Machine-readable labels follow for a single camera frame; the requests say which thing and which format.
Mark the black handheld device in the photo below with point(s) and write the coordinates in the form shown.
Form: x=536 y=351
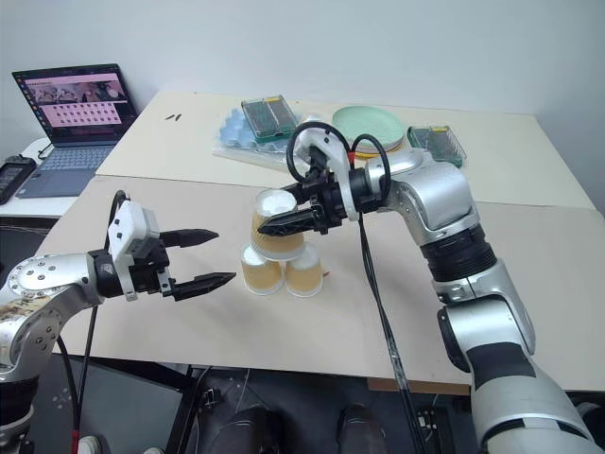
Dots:
x=12 y=177

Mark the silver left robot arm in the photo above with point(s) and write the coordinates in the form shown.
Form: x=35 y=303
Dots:
x=47 y=279

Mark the white plate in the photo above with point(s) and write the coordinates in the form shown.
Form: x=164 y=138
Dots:
x=366 y=151

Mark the white side table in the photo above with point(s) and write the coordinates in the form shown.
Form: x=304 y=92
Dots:
x=28 y=209

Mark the green clear screw box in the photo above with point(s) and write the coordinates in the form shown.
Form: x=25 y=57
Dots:
x=269 y=116
x=442 y=144

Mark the blue egg tray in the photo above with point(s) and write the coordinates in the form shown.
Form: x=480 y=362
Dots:
x=234 y=130

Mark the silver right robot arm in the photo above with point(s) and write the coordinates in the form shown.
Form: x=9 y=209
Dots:
x=439 y=189

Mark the open grey laptop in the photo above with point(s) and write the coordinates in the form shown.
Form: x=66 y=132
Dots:
x=75 y=109

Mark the tan paper cup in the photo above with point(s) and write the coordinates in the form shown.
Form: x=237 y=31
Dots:
x=262 y=279
x=279 y=248
x=302 y=279

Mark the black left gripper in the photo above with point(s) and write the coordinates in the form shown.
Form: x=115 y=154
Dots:
x=149 y=274

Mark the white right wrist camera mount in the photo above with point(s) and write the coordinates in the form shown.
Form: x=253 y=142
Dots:
x=331 y=151

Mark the dark rounded shape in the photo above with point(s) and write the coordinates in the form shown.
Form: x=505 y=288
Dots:
x=248 y=430
x=361 y=430

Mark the stack of green plates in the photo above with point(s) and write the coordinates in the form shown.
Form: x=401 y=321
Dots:
x=368 y=124

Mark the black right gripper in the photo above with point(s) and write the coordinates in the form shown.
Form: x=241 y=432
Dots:
x=326 y=198

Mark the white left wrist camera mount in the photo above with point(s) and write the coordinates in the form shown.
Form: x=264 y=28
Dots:
x=134 y=227

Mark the clear plastic bag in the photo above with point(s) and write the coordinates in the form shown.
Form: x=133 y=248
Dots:
x=250 y=155

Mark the black table leg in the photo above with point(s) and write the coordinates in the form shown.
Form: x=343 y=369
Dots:
x=186 y=406

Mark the white shoe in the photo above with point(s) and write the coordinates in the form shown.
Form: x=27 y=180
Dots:
x=90 y=445

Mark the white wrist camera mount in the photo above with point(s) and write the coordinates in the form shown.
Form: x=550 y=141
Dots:
x=331 y=151
x=134 y=227

